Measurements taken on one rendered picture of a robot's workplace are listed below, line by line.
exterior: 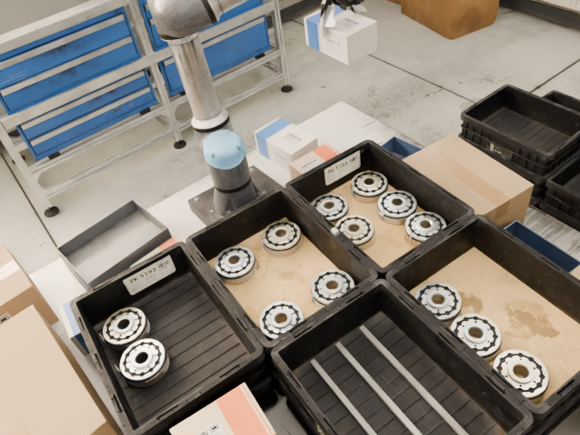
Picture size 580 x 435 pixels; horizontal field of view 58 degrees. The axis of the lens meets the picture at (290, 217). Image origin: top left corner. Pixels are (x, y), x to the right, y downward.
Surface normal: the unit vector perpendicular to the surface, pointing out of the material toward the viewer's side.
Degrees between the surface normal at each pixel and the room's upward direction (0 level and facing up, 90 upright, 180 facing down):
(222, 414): 0
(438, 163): 0
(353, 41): 90
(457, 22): 90
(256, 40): 90
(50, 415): 0
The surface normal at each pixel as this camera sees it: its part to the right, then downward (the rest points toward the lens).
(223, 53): 0.60, 0.51
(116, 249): -0.13, -0.70
